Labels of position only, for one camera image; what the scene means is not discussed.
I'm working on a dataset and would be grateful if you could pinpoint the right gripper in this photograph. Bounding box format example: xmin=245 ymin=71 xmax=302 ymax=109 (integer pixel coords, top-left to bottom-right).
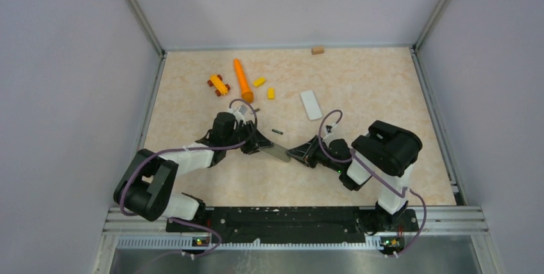
xmin=286 ymin=135 xmax=343 ymax=173

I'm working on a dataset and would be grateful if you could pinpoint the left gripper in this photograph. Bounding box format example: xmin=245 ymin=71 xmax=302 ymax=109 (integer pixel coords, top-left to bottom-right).
xmin=225 ymin=121 xmax=273 ymax=155

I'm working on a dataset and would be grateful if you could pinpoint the white air conditioner remote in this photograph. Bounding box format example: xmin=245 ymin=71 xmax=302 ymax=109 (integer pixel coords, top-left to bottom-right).
xmin=259 ymin=143 xmax=291 ymax=163

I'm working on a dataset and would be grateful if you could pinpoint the white remote with dark screen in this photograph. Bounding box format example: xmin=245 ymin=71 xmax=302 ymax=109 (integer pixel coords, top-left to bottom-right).
xmin=300 ymin=90 xmax=323 ymax=121

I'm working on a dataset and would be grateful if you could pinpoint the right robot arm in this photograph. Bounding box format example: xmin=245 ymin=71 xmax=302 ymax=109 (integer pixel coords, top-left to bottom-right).
xmin=286 ymin=120 xmax=423 ymax=230

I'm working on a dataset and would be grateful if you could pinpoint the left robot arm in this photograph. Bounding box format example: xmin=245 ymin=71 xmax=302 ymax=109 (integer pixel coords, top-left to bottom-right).
xmin=113 ymin=112 xmax=274 ymax=231

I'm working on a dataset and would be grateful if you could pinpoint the orange toy microphone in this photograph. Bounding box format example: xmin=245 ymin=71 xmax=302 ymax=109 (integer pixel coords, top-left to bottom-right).
xmin=234 ymin=58 xmax=254 ymax=103

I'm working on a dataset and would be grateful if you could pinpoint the yellow block lower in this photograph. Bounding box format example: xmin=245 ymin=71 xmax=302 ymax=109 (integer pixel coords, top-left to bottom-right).
xmin=267 ymin=88 xmax=275 ymax=100

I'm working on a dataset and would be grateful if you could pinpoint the yellow block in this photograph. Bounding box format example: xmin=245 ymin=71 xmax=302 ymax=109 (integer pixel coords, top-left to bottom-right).
xmin=267 ymin=88 xmax=275 ymax=100
xmin=252 ymin=77 xmax=266 ymax=88

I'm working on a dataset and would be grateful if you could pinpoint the yellow block upper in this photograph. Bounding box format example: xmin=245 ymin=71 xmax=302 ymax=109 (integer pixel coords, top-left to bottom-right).
xmin=252 ymin=77 xmax=266 ymax=88

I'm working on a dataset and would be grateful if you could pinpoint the yellow toy car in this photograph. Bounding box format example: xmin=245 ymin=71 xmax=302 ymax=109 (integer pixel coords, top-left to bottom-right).
xmin=207 ymin=74 xmax=230 ymax=96

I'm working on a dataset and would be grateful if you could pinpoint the brown wooden block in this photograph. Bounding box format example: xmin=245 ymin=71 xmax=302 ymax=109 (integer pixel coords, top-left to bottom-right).
xmin=311 ymin=46 xmax=325 ymax=55

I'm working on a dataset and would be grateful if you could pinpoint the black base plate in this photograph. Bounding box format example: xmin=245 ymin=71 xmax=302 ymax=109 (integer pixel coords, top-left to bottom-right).
xmin=187 ymin=206 xmax=420 ymax=248

